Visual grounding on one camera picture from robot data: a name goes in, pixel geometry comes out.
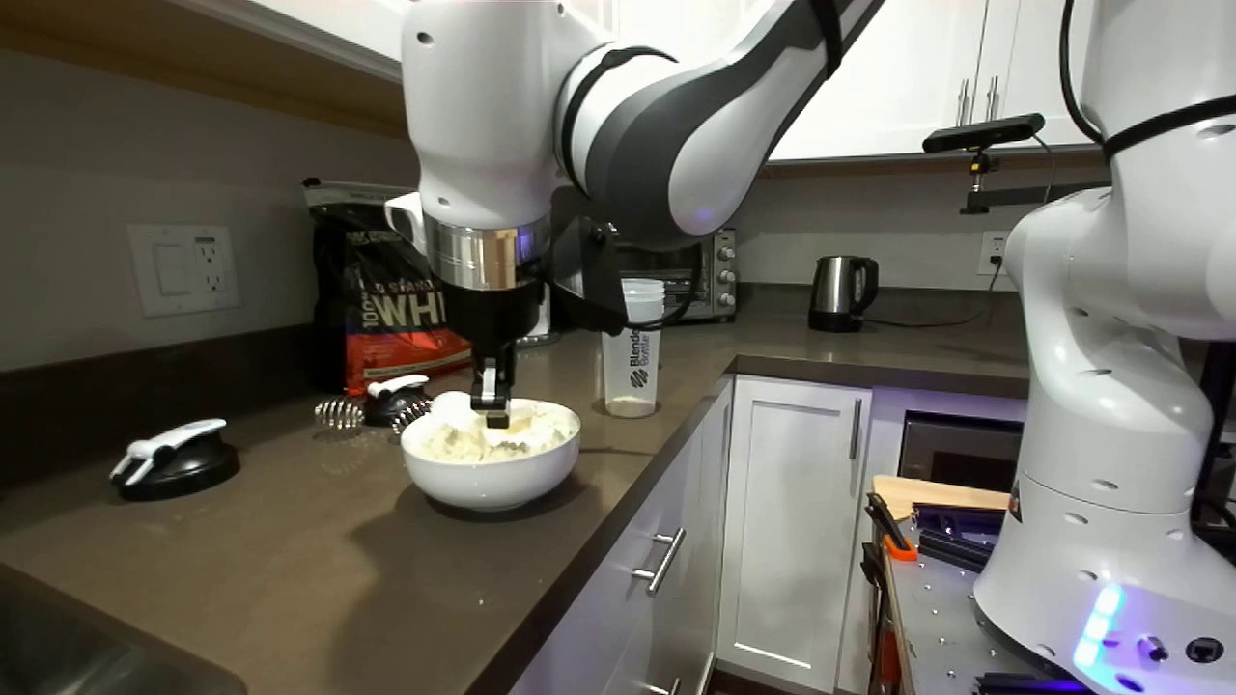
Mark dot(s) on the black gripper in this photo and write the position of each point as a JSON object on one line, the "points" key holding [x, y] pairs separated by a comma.
{"points": [[493, 323]]}

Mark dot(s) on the small clear plastic scoop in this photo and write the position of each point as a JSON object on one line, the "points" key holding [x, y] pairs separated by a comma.
{"points": [[453, 409]]}

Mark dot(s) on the pale protein powder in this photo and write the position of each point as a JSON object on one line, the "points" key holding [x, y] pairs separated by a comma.
{"points": [[543, 430]]}

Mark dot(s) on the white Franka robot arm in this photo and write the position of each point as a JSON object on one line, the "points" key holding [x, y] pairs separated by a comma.
{"points": [[1120, 386]]}

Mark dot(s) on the white ceramic bowl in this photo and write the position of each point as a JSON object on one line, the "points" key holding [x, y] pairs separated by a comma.
{"points": [[486, 482]]}

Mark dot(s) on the black and white scoop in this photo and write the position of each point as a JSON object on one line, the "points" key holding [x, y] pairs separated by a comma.
{"points": [[177, 463]]}

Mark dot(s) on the small black white-capped lid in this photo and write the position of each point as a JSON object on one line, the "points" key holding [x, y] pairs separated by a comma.
{"points": [[391, 403]]}

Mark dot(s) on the black red whey bag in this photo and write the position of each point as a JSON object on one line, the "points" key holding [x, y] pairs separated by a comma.
{"points": [[386, 351]]}

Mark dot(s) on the clear shaker bottle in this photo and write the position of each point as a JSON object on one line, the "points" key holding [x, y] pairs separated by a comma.
{"points": [[630, 372]]}

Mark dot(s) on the silver toaster oven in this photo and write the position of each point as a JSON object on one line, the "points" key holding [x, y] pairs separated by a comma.
{"points": [[708, 277]]}

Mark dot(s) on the white lower counter cabinets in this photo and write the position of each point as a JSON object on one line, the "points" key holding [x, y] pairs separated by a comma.
{"points": [[620, 618]]}

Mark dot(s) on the white corner cabinet door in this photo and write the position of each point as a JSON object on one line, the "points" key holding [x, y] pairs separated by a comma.
{"points": [[794, 540]]}

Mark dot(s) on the steel electric kettle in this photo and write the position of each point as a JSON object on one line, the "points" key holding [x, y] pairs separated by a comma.
{"points": [[838, 295]]}

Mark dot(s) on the wooden board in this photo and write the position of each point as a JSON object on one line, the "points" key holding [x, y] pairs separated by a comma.
{"points": [[941, 497]]}

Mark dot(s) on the black built-in appliance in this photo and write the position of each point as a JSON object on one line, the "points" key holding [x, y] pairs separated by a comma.
{"points": [[957, 450]]}

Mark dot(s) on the stainless steel sink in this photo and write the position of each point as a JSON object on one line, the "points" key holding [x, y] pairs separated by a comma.
{"points": [[77, 643]]}

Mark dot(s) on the white perforated robot table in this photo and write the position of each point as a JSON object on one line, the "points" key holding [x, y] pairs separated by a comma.
{"points": [[947, 632]]}

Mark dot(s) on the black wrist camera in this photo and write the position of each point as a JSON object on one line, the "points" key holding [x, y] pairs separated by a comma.
{"points": [[575, 251]]}

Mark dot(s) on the white wall outlet plate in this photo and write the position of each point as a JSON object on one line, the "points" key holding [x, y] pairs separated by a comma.
{"points": [[184, 273]]}

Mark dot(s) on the small white wall socket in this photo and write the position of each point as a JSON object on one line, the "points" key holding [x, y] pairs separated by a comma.
{"points": [[997, 251]]}

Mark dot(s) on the white upper wall cabinets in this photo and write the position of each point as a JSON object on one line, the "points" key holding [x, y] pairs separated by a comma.
{"points": [[929, 78]]}

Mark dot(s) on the black stereo camera bar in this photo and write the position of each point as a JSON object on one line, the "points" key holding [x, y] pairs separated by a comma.
{"points": [[986, 131]]}

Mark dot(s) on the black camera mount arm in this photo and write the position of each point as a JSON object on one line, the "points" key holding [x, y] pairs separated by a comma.
{"points": [[1017, 195]]}

